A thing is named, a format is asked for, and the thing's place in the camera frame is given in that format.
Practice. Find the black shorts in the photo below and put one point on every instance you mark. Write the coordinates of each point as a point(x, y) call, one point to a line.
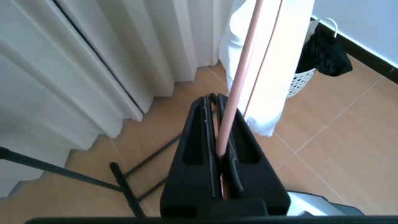
point(326, 56)

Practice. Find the pink clothes hanger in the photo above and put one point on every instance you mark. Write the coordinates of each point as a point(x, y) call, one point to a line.
point(239, 81)

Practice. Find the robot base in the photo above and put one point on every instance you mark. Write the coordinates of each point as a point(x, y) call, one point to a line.
point(311, 203)

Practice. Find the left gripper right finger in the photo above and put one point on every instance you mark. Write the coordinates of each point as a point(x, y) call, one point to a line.
point(261, 186)

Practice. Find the black clothes rack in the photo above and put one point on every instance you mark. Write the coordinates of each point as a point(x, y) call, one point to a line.
point(124, 186)

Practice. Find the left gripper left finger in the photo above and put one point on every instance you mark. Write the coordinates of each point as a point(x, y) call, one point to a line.
point(189, 186)

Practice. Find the white laundry basket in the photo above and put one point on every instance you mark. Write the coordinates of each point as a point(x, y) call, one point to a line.
point(300, 82)

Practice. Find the white printed t-shirt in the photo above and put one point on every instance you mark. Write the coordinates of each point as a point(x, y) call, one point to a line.
point(276, 77)

